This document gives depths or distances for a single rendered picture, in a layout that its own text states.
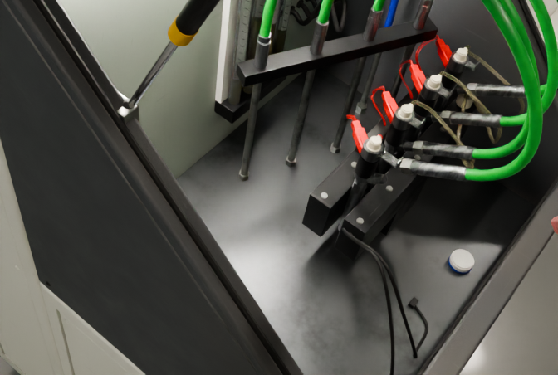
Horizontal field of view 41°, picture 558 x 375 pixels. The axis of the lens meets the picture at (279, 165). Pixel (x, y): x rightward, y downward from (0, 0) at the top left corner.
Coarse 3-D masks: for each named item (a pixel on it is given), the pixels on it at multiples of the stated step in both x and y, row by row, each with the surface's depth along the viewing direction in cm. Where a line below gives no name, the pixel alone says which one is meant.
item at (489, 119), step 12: (384, 0) 105; (540, 0) 89; (372, 12) 107; (540, 12) 90; (372, 24) 108; (540, 24) 91; (372, 36) 110; (552, 36) 91; (552, 48) 92; (552, 60) 93; (552, 72) 94; (552, 84) 95; (552, 96) 96; (444, 120) 110; (456, 120) 109; (468, 120) 107; (480, 120) 106; (492, 120) 105; (504, 120) 103; (516, 120) 102
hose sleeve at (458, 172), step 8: (416, 168) 96; (424, 168) 95; (432, 168) 94; (440, 168) 93; (448, 168) 93; (456, 168) 92; (464, 168) 91; (432, 176) 95; (440, 176) 94; (448, 176) 93; (456, 176) 92; (464, 176) 91
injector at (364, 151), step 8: (360, 152) 101; (368, 152) 99; (376, 152) 99; (360, 160) 102; (368, 160) 100; (376, 160) 101; (360, 168) 102; (368, 168) 102; (360, 176) 103; (368, 176) 103; (376, 176) 103; (384, 176) 103; (352, 184) 108; (360, 184) 106; (352, 192) 108; (360, 192) 107; (352, 200) 109; (352, 208) 110; (344, 216) 113
